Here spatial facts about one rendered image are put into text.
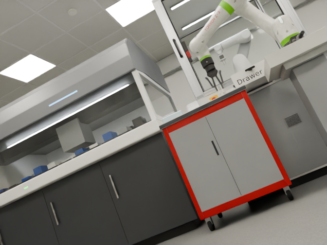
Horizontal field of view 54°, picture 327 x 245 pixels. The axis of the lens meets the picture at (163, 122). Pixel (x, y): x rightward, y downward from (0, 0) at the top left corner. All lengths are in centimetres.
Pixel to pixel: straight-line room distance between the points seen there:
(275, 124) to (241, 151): 68
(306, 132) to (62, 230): 216
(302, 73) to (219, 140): 65
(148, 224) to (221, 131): 102
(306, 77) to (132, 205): 160
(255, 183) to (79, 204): 152
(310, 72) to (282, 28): 34
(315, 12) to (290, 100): 389
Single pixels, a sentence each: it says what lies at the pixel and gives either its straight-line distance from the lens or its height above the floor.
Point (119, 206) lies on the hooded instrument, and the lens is 272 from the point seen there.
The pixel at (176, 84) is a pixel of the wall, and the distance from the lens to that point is 619.
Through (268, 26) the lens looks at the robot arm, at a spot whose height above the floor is 112.
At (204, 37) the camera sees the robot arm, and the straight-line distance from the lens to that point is 237.
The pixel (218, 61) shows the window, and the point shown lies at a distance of 280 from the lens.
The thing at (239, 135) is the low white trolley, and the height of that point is 48.
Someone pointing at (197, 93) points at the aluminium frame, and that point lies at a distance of 274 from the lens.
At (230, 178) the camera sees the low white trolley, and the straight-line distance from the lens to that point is 206.
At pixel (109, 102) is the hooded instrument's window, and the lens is 272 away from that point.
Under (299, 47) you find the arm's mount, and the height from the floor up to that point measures 80.
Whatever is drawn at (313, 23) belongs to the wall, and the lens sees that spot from 638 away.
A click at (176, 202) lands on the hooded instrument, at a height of 24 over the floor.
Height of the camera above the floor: 30
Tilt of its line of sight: 13 degrees up
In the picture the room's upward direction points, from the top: 23 degrees counter-clockwise
